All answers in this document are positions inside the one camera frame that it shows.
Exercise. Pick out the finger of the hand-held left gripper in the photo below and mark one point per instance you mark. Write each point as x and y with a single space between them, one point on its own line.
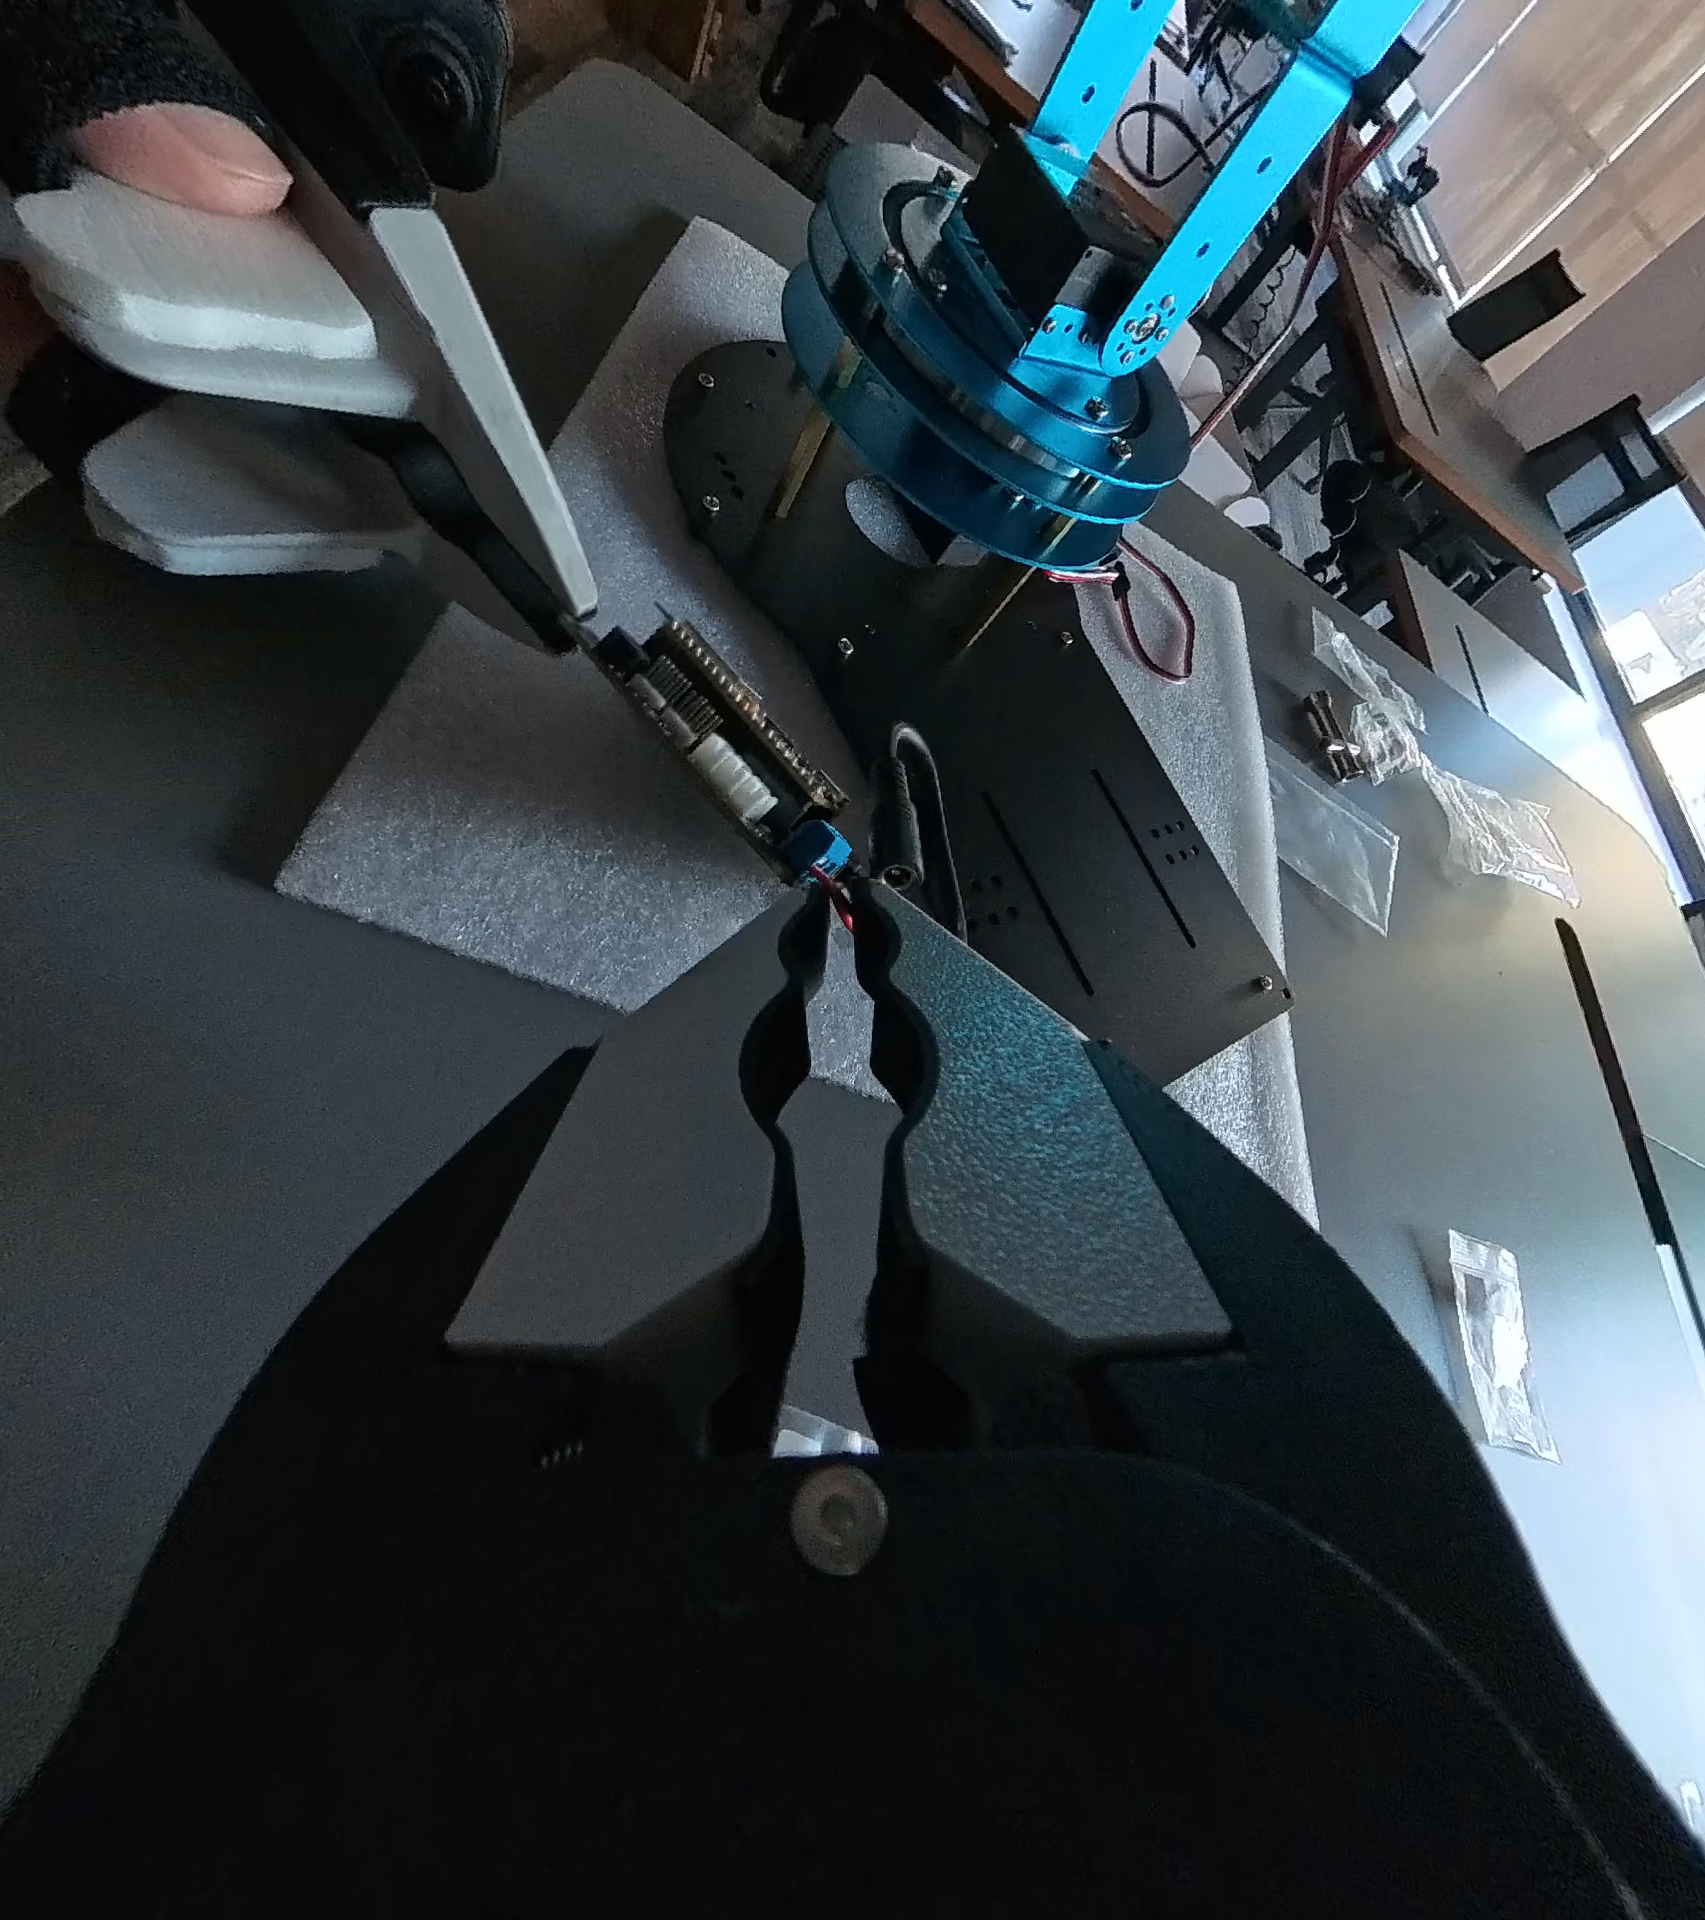
478 390

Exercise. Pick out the background wooden table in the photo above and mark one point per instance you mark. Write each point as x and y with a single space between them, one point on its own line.
1454 390

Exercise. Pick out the scattered small clear parts bags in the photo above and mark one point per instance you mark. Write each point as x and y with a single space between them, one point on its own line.
1377 839

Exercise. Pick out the black metal base plate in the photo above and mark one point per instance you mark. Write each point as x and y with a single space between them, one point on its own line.
1091 839

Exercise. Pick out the person's left hand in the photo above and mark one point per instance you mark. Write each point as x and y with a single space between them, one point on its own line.
178 151

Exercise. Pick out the blue toy robot arm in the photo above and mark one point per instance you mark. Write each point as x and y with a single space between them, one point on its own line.
1091 270

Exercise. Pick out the white foam sheet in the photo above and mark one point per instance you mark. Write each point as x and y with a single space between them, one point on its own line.
495 809

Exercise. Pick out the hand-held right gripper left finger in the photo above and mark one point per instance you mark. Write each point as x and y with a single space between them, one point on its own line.
611 1201

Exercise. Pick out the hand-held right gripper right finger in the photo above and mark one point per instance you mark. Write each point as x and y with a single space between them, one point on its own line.
1062 1201

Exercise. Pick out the black office chair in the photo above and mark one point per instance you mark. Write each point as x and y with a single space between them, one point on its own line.
1619 468

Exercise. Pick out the black circuit board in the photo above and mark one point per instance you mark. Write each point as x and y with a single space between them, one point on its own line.
718 737

